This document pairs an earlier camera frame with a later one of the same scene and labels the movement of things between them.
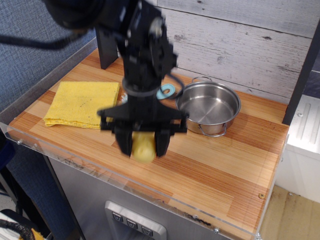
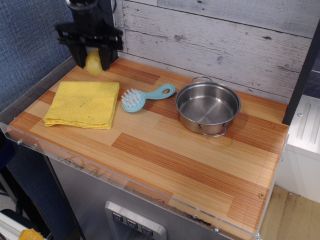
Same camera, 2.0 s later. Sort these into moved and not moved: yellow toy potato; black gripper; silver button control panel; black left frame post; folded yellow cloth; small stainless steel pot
Moved: yellow toy potato; black gripper
Not moved: folded yellow cloth; small stainless steel pot; silver button control panel; black left frame post
